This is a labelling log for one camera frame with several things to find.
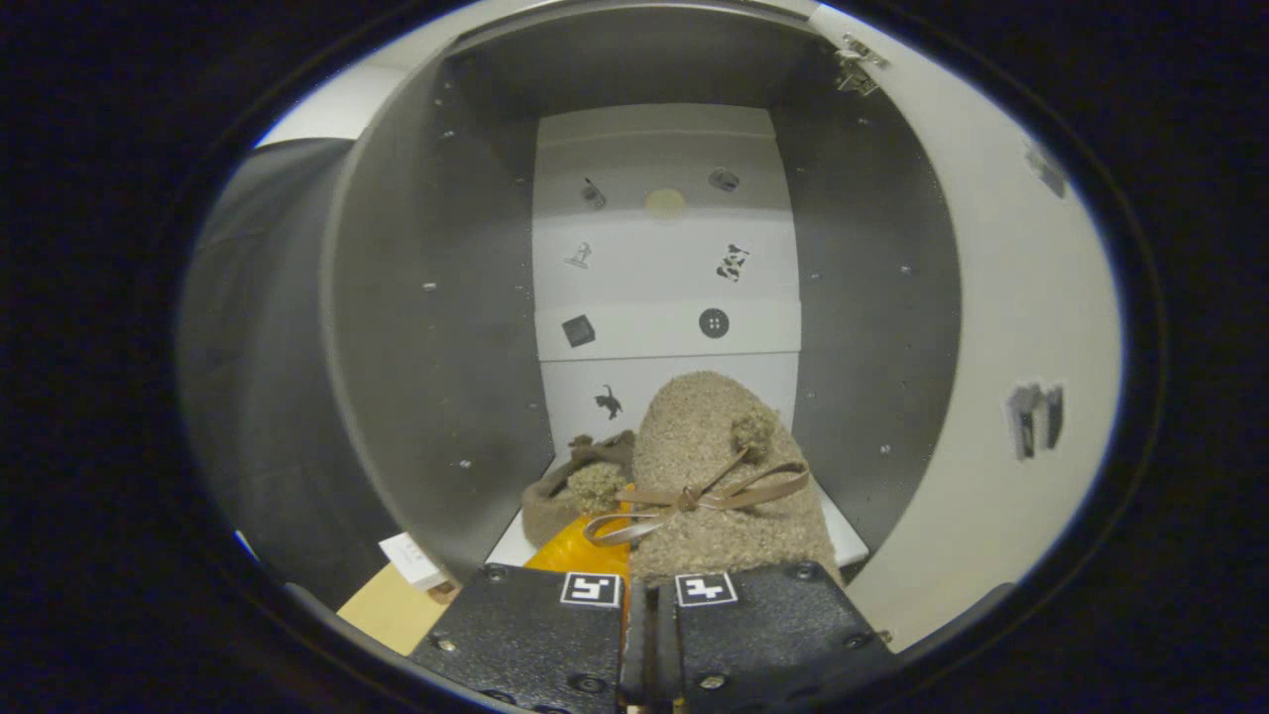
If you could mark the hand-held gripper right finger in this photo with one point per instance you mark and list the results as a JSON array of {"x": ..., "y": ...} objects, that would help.
[{"x": 773, "y": 635}]

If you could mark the metal door hinge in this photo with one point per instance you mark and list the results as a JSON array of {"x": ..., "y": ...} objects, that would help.
[{"x": 858, "y": 64}]

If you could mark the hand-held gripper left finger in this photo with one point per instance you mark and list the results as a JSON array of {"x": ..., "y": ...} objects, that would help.
[{"x": 535, "y": 635}]

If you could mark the brown fuzzy shoe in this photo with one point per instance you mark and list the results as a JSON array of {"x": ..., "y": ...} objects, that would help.
[
  {"x": 714, "y": 446},
  {"x": 555, "y": 506}
]

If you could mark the stack of books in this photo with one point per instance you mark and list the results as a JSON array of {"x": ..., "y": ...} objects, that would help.
[{"x": 411, "y": 560}]

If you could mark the grey shoe cabinet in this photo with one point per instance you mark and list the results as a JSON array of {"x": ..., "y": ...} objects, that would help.
[{"x": 426, "y": 347}]

